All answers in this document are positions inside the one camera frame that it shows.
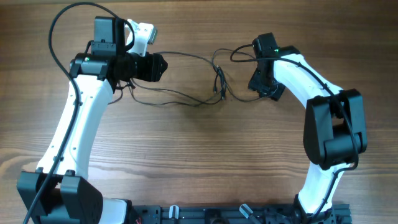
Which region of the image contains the black cable bundle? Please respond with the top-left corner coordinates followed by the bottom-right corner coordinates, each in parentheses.
top-left (108, 48), bottom-right (280, 107)

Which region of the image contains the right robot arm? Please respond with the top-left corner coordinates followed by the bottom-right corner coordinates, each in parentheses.
top-left (248, 33), bottom-right (368, 223)

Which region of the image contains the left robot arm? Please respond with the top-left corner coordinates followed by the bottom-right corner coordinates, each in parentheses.
top-left (17, 17), bottom-right (167, 223)

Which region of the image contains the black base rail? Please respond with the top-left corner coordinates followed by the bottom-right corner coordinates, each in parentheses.
top-left (124, 203), bottom-right (352, 224)

